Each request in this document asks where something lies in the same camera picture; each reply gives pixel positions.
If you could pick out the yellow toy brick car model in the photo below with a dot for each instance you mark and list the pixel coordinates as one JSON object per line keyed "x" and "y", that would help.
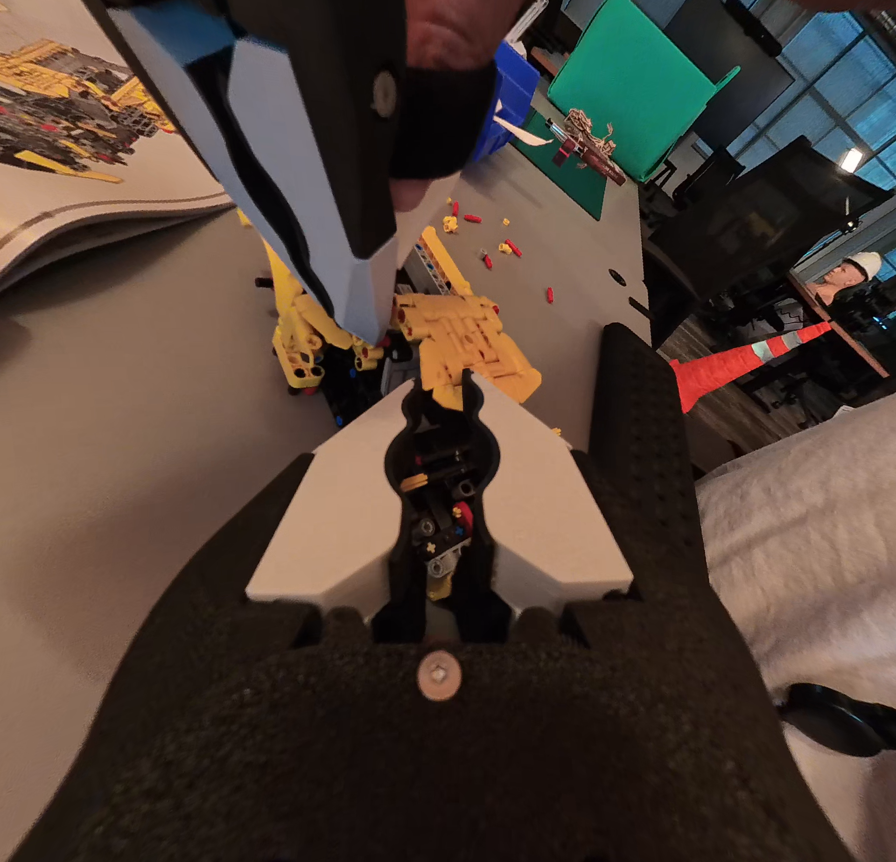
{"x": 455, "y": 330}

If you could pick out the black office chair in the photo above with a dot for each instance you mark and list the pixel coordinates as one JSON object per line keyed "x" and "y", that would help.
{"x": 770, "y": 211}

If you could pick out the black monitor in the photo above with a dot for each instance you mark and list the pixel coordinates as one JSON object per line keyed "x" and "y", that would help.
{"x": 735, "y": 71}

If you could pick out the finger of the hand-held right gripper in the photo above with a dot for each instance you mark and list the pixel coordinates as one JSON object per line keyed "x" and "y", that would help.
{"x": 294, "y": 162}
{"x": 182, "y": 120}

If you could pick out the instruction booklet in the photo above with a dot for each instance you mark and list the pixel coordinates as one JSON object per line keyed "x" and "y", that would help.
{"x": 105, "y": 176}

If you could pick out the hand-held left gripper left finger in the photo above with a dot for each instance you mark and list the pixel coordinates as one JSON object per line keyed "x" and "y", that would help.
{"x": 322, "y": 526}

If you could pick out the green box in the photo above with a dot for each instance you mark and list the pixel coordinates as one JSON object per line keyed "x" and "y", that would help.
{"x": 630, "y": 85}

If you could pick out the person's white shirt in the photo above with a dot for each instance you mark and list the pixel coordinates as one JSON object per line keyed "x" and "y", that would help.
{"x": 805, "y": 561}

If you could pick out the scattered small brick pins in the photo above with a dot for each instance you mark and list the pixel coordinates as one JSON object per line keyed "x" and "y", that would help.
{"x": 450, "y": 223}

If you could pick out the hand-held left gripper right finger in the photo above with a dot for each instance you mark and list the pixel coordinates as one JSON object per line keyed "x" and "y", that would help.
{"x": 560, "y": 526}

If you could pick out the grey desk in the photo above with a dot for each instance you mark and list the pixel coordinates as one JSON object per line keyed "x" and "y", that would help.
{"x": 140, "y": 386}

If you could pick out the mannequin head with hard hat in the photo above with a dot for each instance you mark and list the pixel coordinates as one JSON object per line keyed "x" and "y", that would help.
{"x": 857, "y": 267}

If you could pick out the person's right hand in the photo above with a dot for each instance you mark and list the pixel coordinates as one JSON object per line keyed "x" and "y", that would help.
{"x": 462, "y": 15}

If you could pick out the blue plastic bin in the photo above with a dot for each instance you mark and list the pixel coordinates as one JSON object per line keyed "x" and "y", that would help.
{"x": 514, "y": 85}

